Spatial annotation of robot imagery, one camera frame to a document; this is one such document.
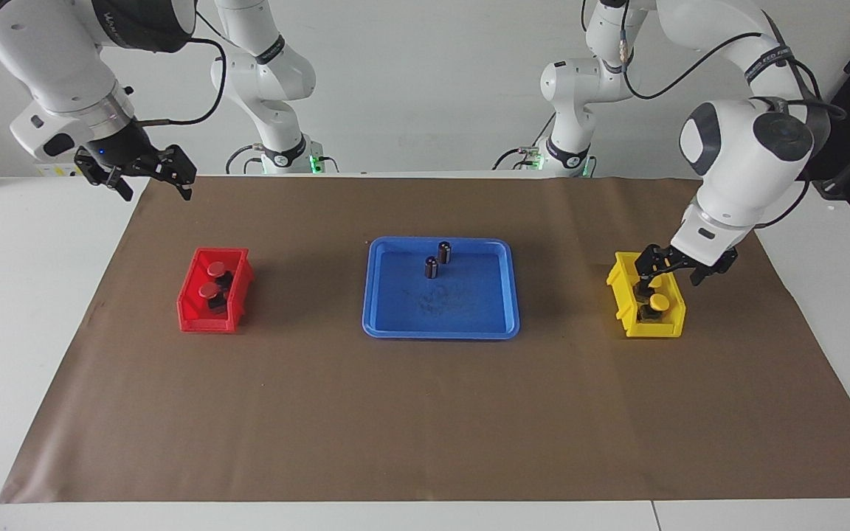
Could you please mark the yellow push button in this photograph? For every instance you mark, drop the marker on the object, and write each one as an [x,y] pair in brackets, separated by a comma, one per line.
[660,301]
[656,282]

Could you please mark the yellow plastic bin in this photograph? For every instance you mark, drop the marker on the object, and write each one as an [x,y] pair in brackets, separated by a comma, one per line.
[654,330]

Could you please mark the blue plastic tray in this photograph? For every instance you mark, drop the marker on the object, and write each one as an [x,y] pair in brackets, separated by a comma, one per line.
[410,310]

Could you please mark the brown paper table mat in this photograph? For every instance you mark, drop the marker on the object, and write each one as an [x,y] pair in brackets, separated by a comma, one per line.
[425,413]

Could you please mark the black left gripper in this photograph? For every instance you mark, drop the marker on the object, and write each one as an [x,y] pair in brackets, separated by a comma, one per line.
[682,258]

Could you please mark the white power strip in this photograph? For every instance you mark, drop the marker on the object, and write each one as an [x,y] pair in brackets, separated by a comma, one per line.
[56,170]

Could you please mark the red plastic bin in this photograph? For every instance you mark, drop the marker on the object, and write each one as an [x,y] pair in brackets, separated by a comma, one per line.
[204,321]

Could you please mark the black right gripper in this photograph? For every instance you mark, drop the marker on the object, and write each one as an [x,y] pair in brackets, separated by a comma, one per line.
[119,147]

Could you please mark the red push button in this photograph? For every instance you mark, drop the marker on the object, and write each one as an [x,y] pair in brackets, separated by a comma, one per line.
[209,290]
[216,266]

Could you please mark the small black cylinder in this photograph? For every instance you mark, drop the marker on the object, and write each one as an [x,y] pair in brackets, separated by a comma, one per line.
[444,253]
[432,269]

